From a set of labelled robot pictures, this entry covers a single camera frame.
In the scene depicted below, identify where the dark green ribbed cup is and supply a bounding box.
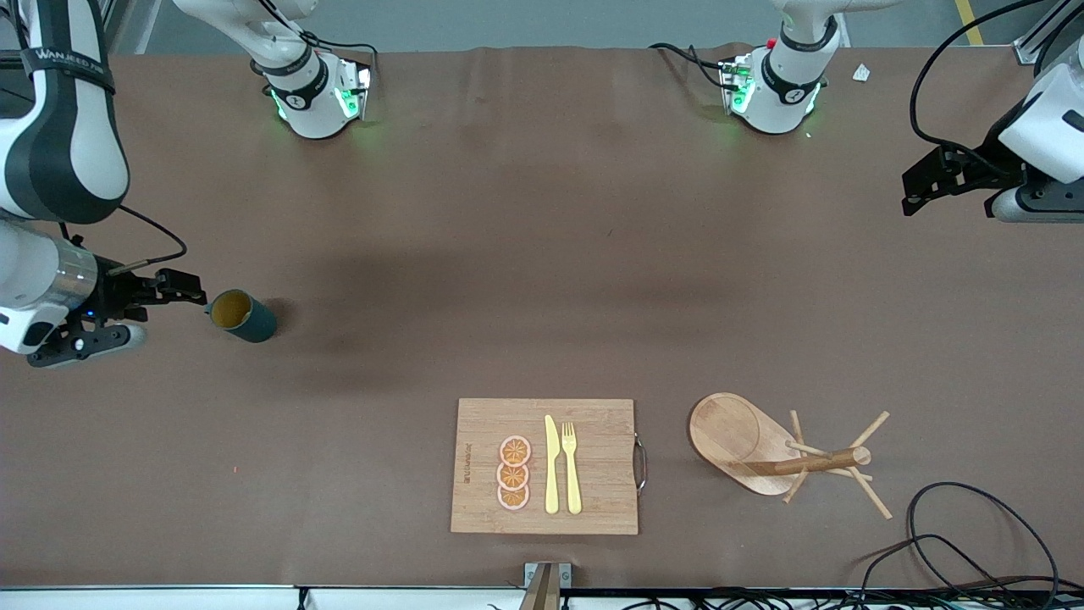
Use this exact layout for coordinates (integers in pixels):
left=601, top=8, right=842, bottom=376
left=207, top=289, right=279, bottom=343

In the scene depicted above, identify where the brown table cover sheet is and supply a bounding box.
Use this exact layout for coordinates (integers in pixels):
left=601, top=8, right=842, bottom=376
left=0, top=42, right=1084, bottom=590

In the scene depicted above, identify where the wooden mug tree stand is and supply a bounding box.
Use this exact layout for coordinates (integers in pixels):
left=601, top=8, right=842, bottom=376
left=689, top=392, right=894, bottom=520

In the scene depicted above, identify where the yellow plastic knife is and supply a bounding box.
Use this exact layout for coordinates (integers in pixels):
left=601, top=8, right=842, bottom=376
left=544, top=414, right=561, bottom=515

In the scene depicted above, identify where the yellow plastic fork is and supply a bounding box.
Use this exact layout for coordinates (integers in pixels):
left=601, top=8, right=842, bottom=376
left=561, top=422, right=583, bottom=516

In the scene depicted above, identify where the black left base cable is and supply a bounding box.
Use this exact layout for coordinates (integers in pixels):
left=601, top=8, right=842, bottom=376
left=650, top=42, right=731, bottom=90

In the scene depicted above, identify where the black base cable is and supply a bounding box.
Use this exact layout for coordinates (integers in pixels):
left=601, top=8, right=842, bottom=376
left=263, top=0, right=379, bottom=81
left=650, top=42, right=731, bottom=90

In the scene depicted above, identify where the black right base cable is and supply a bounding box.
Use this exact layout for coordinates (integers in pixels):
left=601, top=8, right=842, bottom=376
left=263, top=0, right=379, bottom=81

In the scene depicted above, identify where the black cable loop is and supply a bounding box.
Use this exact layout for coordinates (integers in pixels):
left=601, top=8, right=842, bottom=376
left=906, top=481, right=1064, bottom=610
left=855, top=534, right=1004, bottom=610

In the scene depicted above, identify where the bamboo cutting board with handle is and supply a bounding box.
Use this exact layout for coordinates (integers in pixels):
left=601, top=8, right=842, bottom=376
left=451, top=398, right=649, bottom=535

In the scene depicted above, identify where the metal bracket with post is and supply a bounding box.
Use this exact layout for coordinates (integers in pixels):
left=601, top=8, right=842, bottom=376
left=518, top=562, right=572, bottom=610

